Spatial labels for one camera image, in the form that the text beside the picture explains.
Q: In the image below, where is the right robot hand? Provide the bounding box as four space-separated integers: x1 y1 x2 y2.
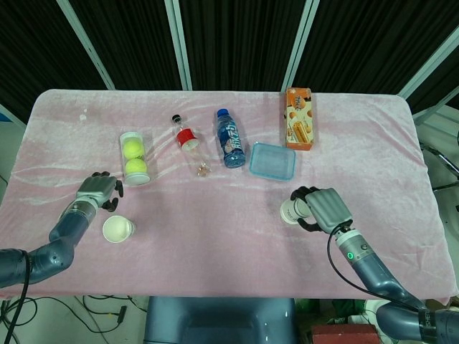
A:
290 186 354 234

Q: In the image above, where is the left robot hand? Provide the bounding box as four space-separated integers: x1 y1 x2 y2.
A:
75 171 126 212

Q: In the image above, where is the single white paper cup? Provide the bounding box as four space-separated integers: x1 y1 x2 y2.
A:
102 214 138 244

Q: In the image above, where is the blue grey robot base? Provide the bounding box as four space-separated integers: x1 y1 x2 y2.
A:
143 296 299 344

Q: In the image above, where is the clear tennis ball tube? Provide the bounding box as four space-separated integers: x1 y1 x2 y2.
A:
118 131 151 188

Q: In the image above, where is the yellow tennis ball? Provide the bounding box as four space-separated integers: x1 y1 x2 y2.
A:
122 139 143 160
124 158 148 177

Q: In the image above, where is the clear container with blue lid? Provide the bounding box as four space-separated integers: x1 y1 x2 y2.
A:
249 142 298 181

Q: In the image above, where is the orange biscuit box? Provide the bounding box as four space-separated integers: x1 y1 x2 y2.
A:
284 87 317 153

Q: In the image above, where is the empty red label cola bottle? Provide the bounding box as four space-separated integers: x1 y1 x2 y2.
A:
171 113 213 178

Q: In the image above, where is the pink velvet table cloth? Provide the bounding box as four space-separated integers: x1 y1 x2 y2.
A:
0 88 452 305

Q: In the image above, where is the blue drink bottle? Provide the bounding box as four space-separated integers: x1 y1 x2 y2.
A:
215 108 247 169

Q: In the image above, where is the red box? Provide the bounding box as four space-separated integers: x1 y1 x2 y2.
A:
311 323 382 344

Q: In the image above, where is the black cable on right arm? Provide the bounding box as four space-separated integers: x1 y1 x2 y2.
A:
326 231 426 311

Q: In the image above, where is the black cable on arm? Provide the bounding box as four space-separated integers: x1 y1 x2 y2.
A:
0 249 32 344
326 231 426 311

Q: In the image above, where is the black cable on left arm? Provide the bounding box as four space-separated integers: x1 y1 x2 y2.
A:
0 249 32 344

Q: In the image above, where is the metal chair frame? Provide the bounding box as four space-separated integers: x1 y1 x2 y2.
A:
418 130 459 216

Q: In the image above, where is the black floor cable with plug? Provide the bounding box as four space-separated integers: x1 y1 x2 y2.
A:
32 293 148 334

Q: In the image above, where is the white frame post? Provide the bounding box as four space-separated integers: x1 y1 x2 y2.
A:
56 0 116 90
397 59 459 108
282 0 317 90
164 0 194 91

